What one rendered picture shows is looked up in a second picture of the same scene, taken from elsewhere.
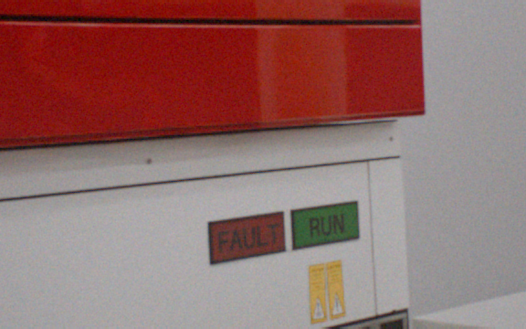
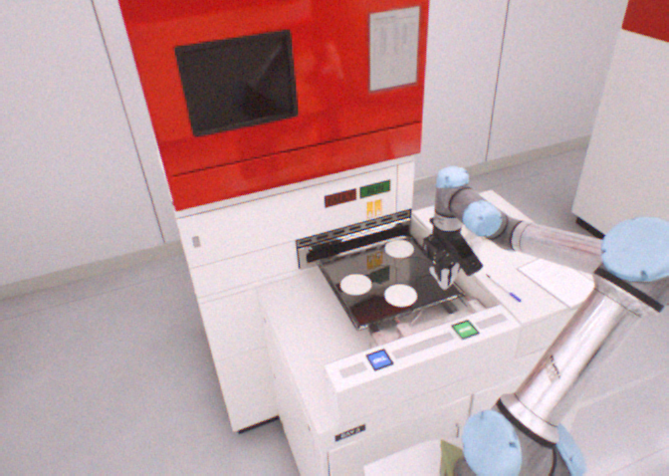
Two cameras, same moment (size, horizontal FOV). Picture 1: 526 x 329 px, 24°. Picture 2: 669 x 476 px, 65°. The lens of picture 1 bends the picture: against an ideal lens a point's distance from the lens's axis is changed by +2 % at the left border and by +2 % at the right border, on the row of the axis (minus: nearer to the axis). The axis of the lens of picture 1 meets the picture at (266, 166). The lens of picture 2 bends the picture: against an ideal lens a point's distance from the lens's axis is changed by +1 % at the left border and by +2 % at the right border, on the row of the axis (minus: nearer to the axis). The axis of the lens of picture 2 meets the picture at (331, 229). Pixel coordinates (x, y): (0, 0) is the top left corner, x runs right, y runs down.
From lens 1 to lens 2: 0.96 m
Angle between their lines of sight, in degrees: 39
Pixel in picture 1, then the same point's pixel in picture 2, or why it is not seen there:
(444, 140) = (568, 12)
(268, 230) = (349, 195)
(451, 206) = (564, 45)
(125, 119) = (284, 181)
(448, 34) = not seen: outside the picture
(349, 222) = (385, 186)
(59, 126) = (260, 187)
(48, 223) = (264, 205)
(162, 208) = (306, 194)
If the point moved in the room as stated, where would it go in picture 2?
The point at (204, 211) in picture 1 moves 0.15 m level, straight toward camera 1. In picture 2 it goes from (323, 193) to (306, 217)
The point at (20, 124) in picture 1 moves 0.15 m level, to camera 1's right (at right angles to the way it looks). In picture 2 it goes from (246, 190) to (292, 198)
